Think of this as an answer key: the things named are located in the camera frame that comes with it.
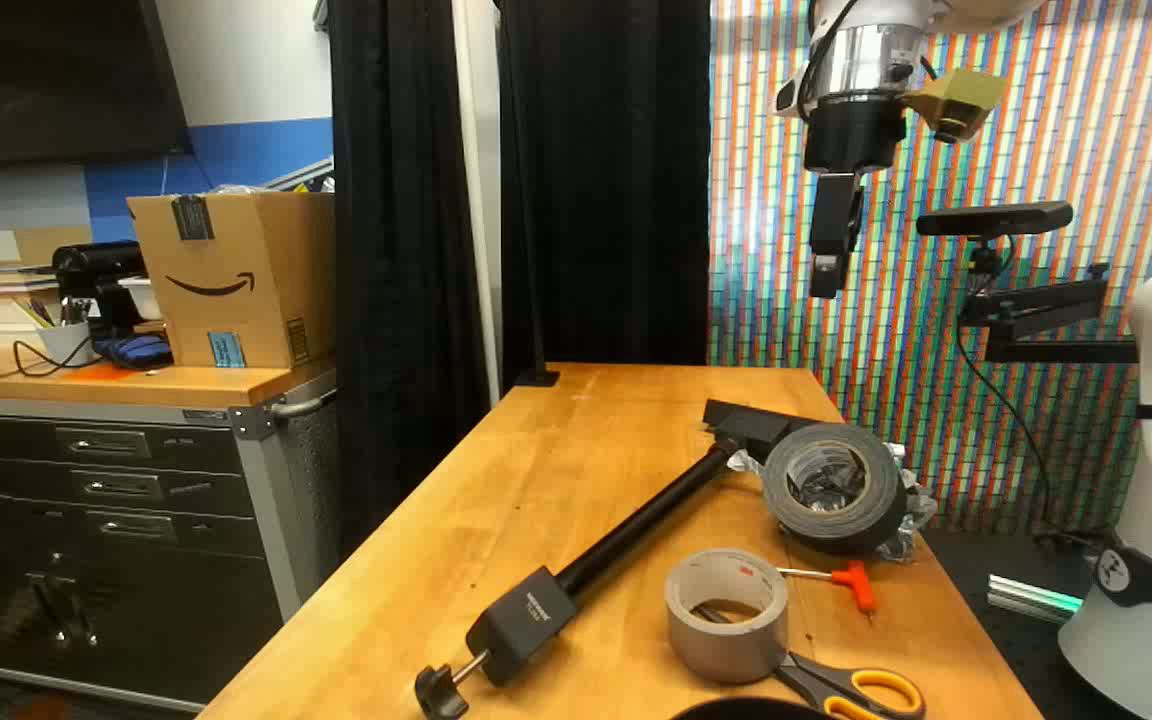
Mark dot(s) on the black clamp pole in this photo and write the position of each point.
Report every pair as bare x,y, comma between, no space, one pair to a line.
629,534

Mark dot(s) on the yellowish wrist camera box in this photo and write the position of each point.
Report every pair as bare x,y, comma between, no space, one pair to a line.
960,106

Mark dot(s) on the grey duct tape roll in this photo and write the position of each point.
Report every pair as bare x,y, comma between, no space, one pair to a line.
722,641

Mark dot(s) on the large black tape roll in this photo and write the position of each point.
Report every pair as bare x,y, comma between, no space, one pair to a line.
834,512

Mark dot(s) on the black stereo camera bar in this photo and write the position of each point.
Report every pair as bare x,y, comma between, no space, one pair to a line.
999,218

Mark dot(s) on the crumpled silver foil wrapper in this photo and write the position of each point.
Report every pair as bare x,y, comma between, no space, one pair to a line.
920,504

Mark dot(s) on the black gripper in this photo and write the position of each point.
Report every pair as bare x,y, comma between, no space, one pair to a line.
854,134

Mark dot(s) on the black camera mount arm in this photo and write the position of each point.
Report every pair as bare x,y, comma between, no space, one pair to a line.
1043,314

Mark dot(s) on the wood topped drawer cabinet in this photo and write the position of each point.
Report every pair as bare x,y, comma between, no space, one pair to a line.
99,466

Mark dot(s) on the black desktop device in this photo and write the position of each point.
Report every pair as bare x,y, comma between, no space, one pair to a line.
102,272

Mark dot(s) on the aluminium bar with green light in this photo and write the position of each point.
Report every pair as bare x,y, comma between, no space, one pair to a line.
1039,599

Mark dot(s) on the black wall monitor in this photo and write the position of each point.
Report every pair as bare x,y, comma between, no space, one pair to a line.
42,81

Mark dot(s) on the black curtain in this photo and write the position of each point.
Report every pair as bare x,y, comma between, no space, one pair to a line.
600,187
400,265

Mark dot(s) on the cardboard shipping box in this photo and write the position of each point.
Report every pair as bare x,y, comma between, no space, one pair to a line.
259,280

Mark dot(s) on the rainbow patterned backdrop panel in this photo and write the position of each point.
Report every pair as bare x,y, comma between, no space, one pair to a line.
896,373

